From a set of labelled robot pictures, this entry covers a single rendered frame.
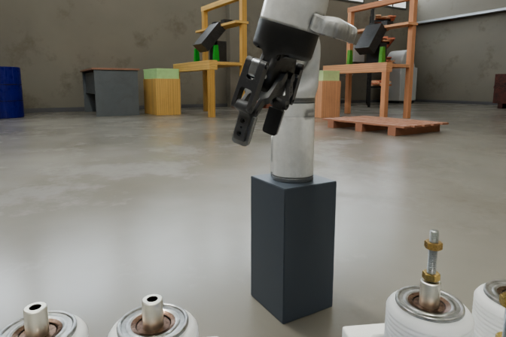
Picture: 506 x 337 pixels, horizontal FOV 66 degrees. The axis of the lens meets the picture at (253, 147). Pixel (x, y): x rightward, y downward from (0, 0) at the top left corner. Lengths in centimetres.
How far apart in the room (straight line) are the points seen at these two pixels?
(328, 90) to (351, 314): 553
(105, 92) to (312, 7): 652
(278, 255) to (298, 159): 21
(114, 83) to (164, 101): 86
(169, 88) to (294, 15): 653
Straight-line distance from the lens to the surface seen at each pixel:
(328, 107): 637
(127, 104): 699
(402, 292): 55
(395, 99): 1200
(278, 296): 91
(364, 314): 99
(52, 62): 853
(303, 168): 85
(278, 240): 85
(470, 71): 1245
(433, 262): 51
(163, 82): 692
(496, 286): 61
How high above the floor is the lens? 51
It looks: 9 degrees down
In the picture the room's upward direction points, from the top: straight up
